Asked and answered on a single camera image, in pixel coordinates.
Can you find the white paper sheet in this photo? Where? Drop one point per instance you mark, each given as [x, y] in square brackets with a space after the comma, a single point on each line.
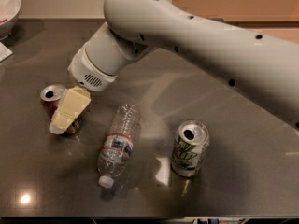
[4, 52]

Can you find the white bowl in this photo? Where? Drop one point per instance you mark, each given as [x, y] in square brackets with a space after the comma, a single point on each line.
[9, 13]

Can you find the green and white soda can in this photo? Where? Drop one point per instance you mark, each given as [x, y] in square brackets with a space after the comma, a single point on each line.
[190, 146]

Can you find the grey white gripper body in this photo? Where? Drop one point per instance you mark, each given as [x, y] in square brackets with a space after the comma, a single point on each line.
[84, 73]

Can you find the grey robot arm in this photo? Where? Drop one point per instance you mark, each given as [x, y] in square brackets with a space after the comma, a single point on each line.
[261, 67]

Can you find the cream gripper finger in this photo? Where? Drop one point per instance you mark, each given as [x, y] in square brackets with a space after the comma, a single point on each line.
[72, 103]

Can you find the clear plastic water bottle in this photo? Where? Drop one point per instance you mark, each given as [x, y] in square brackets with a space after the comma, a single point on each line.
[118, 146]

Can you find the orange soda can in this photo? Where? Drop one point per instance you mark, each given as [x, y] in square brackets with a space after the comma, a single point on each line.
[49, 98]

